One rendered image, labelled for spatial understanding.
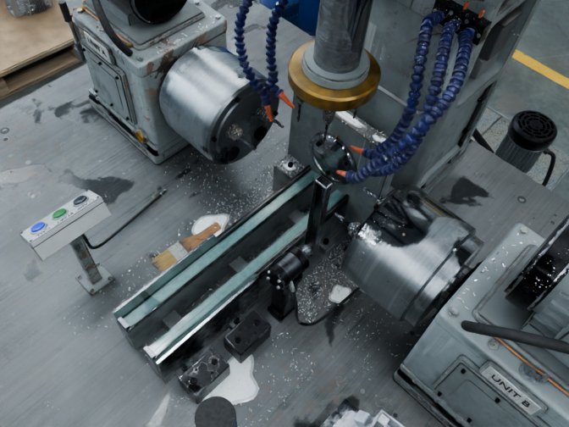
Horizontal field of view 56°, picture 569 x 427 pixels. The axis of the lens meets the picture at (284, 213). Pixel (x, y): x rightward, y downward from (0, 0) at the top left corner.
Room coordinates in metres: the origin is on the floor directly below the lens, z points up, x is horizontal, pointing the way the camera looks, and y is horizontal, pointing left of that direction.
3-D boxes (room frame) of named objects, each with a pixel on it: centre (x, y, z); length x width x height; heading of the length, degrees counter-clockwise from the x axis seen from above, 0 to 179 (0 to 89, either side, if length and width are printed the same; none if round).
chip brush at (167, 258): (0.70, 0.24, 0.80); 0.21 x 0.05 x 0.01; 136
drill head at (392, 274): (0.58, -0.30, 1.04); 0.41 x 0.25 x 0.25; 50
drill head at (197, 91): (1.02, 0.23, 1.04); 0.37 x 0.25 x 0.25; 50
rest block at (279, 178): (0.92, 0.00, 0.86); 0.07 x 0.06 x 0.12; 50
